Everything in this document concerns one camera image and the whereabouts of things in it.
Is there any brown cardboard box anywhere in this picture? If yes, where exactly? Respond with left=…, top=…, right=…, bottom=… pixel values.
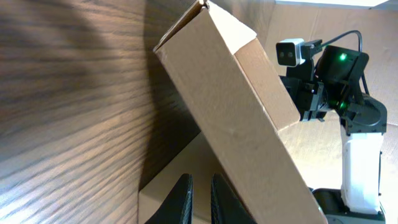
left=154, top=1, right=326, bottom=223

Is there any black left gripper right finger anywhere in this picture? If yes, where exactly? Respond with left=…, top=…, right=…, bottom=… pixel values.
left=211, top=174, right=256, bottom=224

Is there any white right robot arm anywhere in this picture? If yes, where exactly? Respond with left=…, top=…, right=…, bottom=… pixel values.
left=278, top=45, right=387, bottom=223

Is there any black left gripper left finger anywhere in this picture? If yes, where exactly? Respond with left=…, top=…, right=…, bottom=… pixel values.
left=146, top=174, right=193, bottom=224

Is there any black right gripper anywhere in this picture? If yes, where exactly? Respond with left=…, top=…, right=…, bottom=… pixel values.
left=280, top=59, right=326, bottom=122

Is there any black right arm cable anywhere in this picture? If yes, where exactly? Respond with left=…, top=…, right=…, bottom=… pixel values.
left=320, top=29, right=371, bottom=96

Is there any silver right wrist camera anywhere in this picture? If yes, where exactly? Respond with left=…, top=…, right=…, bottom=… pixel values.
left=275, top=39, right=305, bottom=67

